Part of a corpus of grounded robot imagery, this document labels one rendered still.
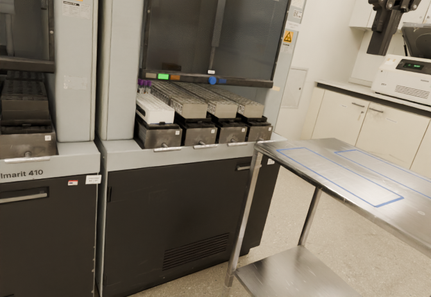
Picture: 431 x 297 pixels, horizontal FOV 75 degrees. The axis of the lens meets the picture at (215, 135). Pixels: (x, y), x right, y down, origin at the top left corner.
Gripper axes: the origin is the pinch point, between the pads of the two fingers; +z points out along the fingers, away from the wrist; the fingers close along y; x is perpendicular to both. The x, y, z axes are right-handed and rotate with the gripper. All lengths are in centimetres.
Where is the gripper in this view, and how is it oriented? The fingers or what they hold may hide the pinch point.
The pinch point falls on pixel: (382, 33)
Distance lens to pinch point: 57.1
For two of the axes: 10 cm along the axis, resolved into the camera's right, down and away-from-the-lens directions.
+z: -1.6, 9.3, 3.2
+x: -1.7, -3.4, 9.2
